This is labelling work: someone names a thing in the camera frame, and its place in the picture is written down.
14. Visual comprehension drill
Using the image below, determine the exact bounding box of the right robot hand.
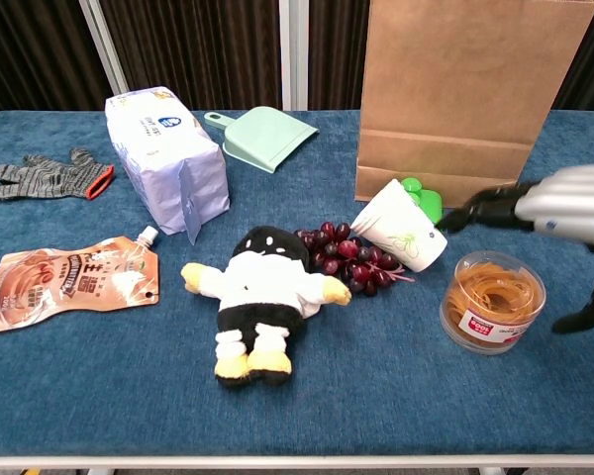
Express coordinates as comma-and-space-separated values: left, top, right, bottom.
435, 165, 594, 335

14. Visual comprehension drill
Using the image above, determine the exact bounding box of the clear rubber band tub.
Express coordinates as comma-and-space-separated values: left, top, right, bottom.
439, 250, 547, 356

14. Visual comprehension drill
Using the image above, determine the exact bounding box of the green toy brick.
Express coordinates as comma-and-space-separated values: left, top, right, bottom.
400, 176, 446, 224

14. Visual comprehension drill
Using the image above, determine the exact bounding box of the white paper cup stack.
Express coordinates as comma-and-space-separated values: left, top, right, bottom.
349, 178, 449, 273

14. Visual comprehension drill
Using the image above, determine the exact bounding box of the purple grape bunch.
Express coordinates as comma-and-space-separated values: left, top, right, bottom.
294, 221, 416, 297

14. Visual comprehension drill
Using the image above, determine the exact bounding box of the black white penguin plush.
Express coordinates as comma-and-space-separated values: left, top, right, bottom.
180, 225, 352, 388

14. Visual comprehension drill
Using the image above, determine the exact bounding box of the brown paper bag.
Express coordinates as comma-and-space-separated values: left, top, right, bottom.
354, 0, 594, 212

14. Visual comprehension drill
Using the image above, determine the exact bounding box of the dark pleated partition panel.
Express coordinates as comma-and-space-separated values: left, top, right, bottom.
98, 0, 296, 113
553, 0, 594, 118
0, 0, 130, 120
294, 0, 372, 113

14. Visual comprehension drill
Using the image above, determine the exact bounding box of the blue felt table mat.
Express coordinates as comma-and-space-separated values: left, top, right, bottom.
0, 109, 594, 459

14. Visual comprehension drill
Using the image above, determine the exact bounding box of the mint green dustpan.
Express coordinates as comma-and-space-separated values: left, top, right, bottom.
203, 106, 320, 174

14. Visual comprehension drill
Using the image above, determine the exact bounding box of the white lavender tissue pack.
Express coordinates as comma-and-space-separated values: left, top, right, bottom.
103, 84, 232, 246

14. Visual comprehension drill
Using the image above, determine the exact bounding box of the orange spout drink pouch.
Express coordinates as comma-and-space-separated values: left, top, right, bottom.
0, 226, 161, 337

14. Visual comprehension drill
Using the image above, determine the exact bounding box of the grey striped work glove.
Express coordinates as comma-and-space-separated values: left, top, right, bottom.
0, 146, 116, 202

